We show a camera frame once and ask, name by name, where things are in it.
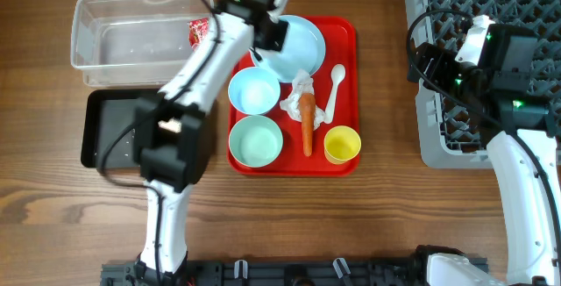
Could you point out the white tissue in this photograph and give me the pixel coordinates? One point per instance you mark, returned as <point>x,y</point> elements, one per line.
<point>303,83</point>

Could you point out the white plastic spoon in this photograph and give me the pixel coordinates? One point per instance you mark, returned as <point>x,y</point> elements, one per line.
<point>337,76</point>

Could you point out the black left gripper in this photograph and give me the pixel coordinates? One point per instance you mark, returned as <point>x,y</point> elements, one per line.
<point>275,44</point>

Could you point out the clear plastic bin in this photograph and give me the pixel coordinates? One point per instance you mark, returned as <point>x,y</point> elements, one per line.
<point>117,43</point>

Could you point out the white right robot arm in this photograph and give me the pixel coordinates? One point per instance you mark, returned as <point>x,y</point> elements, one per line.
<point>490,76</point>

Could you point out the light blue plate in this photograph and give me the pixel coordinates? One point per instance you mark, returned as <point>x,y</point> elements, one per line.
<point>304,48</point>

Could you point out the mint green bowl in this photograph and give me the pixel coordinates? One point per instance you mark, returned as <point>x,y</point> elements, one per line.
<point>255,141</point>

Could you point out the white rice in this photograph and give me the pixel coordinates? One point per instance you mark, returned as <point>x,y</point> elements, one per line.
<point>125,146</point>

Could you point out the black tray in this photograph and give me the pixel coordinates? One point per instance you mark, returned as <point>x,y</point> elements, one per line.
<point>108,112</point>

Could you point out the light blue bowl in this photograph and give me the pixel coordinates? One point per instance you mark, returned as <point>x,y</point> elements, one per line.
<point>254,91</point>

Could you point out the red serving tray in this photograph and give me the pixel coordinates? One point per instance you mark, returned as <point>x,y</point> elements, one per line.
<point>341,48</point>

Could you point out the yellow cup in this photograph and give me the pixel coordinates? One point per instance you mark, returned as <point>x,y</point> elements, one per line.
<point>341,144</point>

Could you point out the orange carrot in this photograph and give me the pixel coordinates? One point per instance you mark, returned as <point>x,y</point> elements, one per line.
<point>307,108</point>

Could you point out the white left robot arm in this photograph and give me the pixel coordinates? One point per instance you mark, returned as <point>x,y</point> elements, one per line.
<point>172,136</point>

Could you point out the red snack wrapper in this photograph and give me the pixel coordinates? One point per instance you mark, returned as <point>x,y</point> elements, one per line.
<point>197,31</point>

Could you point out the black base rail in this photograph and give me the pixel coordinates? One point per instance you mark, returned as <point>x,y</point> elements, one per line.
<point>377,272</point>

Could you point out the grey dishwasher rack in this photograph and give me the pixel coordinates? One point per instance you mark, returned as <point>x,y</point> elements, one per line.
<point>448,138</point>

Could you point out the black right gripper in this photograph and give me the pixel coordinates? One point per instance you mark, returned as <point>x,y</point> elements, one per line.
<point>443,60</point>

